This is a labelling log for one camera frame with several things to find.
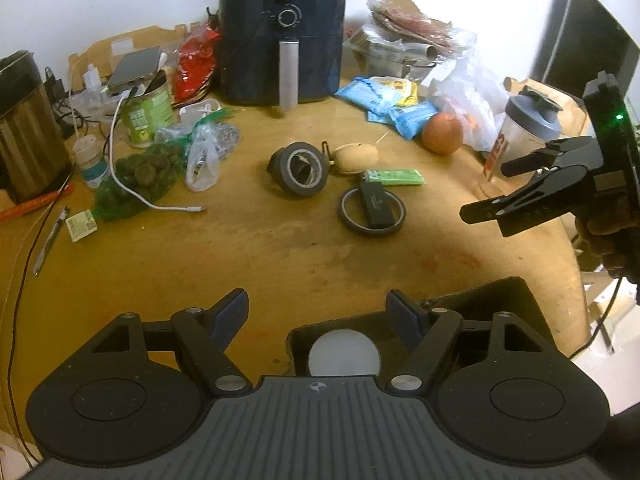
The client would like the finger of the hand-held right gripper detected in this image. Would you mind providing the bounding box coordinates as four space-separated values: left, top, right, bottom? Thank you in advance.
501 136 606 178
460 165 601 238

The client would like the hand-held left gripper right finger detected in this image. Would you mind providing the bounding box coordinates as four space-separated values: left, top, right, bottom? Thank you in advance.
385 289 553 396

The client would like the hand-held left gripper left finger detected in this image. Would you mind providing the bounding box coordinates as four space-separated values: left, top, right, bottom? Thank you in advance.
82 288 253 396

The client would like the white lidded jar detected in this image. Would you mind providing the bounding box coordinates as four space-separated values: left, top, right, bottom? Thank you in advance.
307 328 382 377

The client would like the cardboard box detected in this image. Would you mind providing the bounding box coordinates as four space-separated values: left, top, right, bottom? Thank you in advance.
284 276 567 377

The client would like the thin dark tape ring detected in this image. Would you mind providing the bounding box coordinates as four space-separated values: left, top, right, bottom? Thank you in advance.
341 187 408 237

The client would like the black rectangular device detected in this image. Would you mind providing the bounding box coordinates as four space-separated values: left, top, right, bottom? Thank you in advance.
357 182 397 229

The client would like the green stick packet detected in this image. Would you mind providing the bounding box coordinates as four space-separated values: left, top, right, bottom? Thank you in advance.
363 167 427 188

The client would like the black tape roll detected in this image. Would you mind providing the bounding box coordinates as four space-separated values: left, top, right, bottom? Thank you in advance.
267 142 331 198

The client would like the person's right hand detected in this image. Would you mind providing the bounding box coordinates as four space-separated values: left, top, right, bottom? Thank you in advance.
575 212 628 276

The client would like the clear shaker bottle grey lid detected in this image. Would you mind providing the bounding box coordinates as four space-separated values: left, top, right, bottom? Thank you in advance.
479 85 564 197

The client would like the dark monitor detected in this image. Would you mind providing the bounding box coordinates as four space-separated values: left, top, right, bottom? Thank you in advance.
529 0 640 102

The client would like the orange fruit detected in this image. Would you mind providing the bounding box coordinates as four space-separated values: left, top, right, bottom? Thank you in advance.
421 111 465 156

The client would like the crumpled clear plastic bag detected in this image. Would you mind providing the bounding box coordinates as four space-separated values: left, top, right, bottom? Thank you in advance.
429 29 509 152

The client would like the blue snack packet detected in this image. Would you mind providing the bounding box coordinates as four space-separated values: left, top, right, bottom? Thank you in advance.
333 77 397 112
367 100 439 142

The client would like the green net bag of discs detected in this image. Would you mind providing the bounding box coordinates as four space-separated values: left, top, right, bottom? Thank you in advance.
94 141 184 224

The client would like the small yellow tea packet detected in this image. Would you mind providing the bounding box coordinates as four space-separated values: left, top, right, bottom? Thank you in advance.
66 209 99 244

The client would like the yellow snack packet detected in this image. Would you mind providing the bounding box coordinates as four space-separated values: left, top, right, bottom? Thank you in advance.
369 75 419 108

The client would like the silver pen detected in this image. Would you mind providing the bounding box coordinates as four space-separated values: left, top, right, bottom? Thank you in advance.
32 204 72 278

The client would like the stack of wrapped food packages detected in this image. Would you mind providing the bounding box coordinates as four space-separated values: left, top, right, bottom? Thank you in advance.
344 0 477 78

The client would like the small white bottle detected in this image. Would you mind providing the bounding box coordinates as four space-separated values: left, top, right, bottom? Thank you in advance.
73 134 112 190

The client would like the green tin can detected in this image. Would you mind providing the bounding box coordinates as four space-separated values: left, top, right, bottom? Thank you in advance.
121 71 177 149

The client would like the orange pen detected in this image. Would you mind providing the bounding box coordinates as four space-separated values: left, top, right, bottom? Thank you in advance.
0 182 77 224

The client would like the red snack bag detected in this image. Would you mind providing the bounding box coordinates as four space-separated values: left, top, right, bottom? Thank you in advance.
176 26 222 102

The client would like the metal trash bin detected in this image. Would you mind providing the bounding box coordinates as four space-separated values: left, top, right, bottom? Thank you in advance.
0 49 74 207

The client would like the dark blue air fryer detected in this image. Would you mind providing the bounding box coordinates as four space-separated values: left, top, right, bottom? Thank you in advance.
218 0 350 112

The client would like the black power cable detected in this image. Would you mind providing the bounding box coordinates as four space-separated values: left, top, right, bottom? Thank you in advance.
570 272 626 361

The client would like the white USB cable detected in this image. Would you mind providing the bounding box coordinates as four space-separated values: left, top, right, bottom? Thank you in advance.
102 86 208 214

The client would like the beige oval keychain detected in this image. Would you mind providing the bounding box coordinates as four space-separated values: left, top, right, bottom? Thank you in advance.
322 140 384 177

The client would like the clear bag with metal chain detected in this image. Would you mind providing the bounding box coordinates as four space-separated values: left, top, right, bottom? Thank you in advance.
154 109 242 194

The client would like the thin dark cable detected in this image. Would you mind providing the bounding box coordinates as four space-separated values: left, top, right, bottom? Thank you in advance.
0 207 53 461

